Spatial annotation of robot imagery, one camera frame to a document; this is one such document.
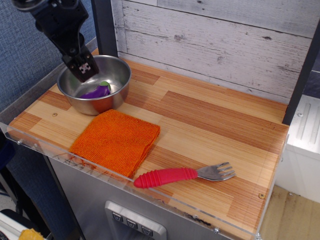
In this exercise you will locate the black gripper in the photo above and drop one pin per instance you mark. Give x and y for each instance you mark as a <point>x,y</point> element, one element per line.
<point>61,21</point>

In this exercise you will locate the stainless steel pot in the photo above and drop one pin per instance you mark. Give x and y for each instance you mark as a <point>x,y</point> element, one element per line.
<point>112,70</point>

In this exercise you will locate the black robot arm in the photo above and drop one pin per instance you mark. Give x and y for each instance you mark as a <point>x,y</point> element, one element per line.
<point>32,5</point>

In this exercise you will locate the purple toy eggplant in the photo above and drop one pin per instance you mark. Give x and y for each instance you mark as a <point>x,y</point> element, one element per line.
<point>102,90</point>

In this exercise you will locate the orange folded cloth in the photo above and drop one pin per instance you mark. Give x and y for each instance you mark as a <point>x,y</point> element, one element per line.
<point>116,141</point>

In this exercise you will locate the stainless steel cabinet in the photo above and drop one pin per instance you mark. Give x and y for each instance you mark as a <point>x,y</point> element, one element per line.
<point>87,191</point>

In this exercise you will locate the silver button control panel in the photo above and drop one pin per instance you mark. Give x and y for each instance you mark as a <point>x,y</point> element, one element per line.
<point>127,224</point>

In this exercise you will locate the white side unit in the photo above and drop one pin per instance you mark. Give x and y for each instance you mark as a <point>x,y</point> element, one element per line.
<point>299,169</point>

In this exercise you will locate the dark left upright post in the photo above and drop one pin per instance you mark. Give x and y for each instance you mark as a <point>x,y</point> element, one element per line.
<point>104,27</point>

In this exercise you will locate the red handled metal fork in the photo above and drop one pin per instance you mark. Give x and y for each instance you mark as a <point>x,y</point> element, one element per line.
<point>156,178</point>

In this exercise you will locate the clear acrylic guard rail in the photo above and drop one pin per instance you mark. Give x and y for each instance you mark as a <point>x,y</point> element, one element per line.
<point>236,206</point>

